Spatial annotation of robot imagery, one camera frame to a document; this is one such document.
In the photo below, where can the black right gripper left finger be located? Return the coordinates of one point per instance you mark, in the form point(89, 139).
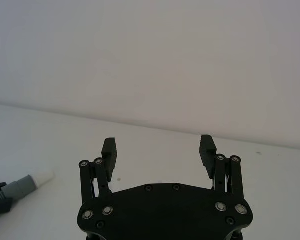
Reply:
point(109, 155)

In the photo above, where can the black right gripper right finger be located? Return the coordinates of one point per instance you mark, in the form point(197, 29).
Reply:
point(206, 155)

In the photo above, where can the white table cloth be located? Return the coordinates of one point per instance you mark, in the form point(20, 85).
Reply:
point(52, 155)

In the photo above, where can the grey plug with white tip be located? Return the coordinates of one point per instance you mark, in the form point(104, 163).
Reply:
point(22, 187)

